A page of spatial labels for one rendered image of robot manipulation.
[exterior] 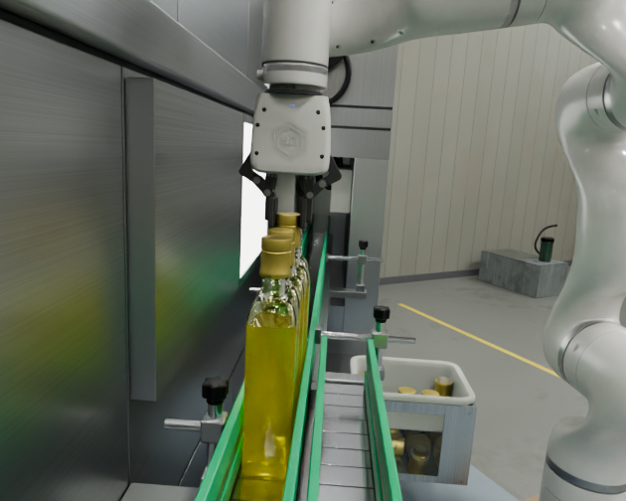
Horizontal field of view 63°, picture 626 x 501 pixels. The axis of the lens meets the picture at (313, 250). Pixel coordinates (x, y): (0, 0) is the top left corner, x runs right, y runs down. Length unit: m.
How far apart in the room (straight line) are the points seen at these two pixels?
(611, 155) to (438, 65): 5.20
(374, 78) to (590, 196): 1.01
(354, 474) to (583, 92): 0.59
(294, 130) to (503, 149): 6.13
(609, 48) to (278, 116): 0.41
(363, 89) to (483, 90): 4.82
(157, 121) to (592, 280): 0.62
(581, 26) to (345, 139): 1.01
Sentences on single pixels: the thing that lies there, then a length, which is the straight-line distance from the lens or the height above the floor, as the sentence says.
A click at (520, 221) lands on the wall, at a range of 7.14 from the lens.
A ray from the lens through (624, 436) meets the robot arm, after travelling 0.86.
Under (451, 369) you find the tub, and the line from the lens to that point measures 1.12.
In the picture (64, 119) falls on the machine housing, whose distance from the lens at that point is 0.45.
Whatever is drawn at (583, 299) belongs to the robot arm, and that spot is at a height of 1.23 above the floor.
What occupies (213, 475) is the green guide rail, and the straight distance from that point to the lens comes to 0.52.
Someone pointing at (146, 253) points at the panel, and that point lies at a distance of 0.56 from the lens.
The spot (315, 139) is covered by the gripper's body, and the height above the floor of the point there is 1.44.
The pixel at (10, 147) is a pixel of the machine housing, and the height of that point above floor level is 1.42.
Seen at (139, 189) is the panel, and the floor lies 1.38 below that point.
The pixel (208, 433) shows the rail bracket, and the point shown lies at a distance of 0.60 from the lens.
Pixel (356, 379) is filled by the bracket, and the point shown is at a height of 1.05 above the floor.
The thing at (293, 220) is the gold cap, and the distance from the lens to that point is 0.67.
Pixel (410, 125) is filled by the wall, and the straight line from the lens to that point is 5.71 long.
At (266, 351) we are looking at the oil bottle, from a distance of 0.58.
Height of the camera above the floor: 1.43
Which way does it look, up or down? 11 degrees down
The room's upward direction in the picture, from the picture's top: 3 degrees clockwise
